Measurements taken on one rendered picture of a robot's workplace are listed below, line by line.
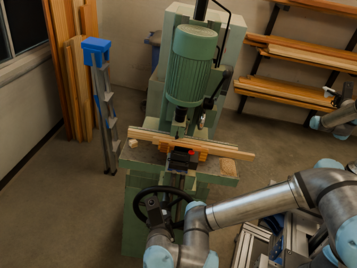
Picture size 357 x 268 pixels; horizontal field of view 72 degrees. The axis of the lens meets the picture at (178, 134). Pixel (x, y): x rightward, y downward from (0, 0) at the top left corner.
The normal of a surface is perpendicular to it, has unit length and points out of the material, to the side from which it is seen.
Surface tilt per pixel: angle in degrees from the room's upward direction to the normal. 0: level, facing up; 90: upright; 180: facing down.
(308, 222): 0
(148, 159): 0
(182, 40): 90
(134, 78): 90
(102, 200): 0
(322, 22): 90
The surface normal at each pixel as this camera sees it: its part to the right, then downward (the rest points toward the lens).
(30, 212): 0.17, -0.79
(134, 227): -0.07, 0.58
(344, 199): -0.59, -0.68
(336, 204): -0.83, -0.50
